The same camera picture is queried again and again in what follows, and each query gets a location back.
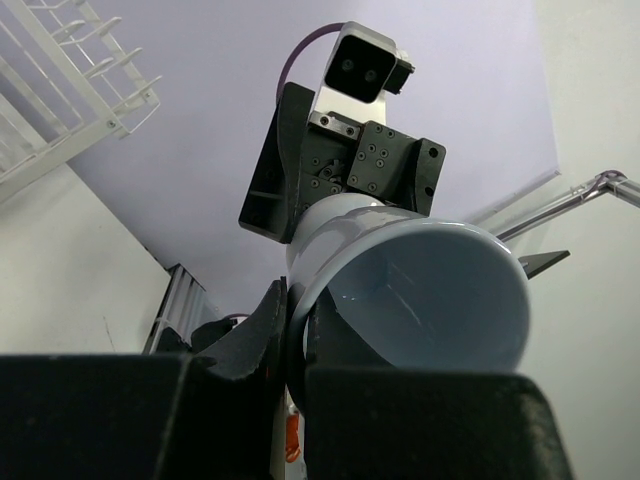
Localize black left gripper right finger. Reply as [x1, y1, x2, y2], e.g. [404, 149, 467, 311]
[304, 294, 574, 479]

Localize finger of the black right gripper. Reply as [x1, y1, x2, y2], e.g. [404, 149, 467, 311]
[519, 250, 570, 279]

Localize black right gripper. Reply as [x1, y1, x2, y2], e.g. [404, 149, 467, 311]
[238, 82, 446, 244]

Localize aluminium mounting rail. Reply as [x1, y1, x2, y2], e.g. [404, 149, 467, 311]
[142, 264, 220, 354]

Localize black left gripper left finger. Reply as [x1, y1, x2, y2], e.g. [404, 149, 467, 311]
[1, 279, 287, 479]

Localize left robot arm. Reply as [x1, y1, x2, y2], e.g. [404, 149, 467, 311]
[1, 280, 573, 479]

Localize grey footed ceramic mug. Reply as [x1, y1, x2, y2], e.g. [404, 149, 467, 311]
[286, 193, 531, 407]

